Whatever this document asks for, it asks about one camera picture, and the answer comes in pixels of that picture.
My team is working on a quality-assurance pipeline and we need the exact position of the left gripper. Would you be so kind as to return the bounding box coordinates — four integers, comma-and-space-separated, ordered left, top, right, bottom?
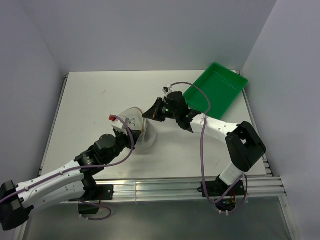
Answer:
104, 126, 142, 164

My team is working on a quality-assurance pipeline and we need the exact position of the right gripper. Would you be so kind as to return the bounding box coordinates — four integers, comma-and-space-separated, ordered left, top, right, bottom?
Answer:
143, 97, 180, 122

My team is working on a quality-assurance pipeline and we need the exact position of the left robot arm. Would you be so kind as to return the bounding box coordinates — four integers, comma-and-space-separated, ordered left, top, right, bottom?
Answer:
0, 130, 142, 231

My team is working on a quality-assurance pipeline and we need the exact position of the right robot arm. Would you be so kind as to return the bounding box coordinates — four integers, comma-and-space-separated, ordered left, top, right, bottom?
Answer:
142, 91, 267, 195

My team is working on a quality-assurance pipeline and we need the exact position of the green plastic tray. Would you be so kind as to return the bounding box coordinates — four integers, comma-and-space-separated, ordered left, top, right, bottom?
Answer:
183, 62, 248, 119

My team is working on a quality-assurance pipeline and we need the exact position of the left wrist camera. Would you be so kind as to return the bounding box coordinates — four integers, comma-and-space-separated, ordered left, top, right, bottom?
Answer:
109, 115, 130, 135

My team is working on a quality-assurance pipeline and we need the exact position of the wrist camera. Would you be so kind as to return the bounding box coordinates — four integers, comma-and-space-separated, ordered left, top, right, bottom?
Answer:
162, 85, 173, 97
109, 115, 130, 135

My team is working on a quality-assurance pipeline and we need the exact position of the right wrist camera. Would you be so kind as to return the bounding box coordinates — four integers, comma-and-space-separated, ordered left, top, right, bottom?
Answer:
162, 85, 173, 97

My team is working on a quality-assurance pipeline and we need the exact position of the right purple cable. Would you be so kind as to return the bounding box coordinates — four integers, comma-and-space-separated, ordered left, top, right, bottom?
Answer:
172, 81, 249, 216

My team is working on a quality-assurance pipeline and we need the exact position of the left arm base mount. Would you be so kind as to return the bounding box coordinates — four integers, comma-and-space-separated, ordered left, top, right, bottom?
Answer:
78, 184, 114, 218

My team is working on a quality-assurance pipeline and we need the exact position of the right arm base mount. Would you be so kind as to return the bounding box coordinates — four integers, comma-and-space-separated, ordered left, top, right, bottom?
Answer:
205, 180, 248, 213

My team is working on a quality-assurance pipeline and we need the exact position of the aluminium frame rail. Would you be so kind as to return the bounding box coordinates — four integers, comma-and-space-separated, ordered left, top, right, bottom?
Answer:
97, 176, 287, 203

